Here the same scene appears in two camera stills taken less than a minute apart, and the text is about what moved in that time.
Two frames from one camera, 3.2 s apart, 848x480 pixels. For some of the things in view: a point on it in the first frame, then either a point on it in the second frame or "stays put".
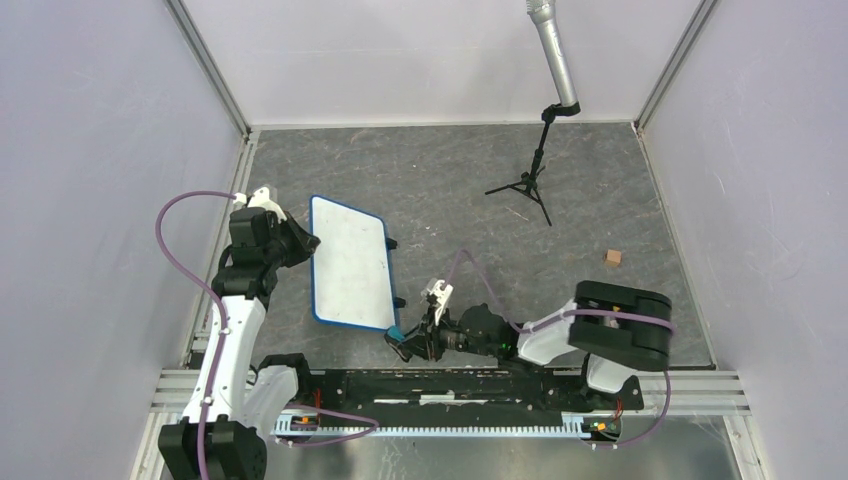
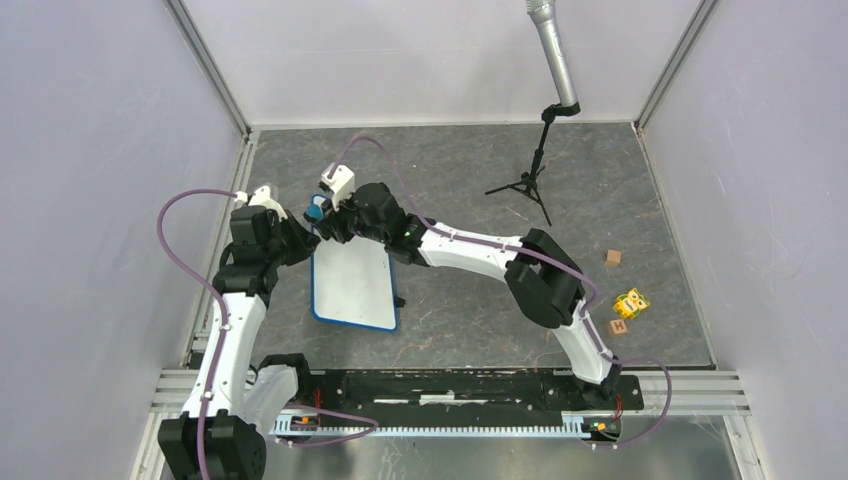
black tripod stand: [529, 181] stays put
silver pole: [543, 14] stays put
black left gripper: [306, 243] stays put
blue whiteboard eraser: [394, 333] -> [313, 213]
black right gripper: [424, 341] -> [336, 226]
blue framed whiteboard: [351, 278] stays put
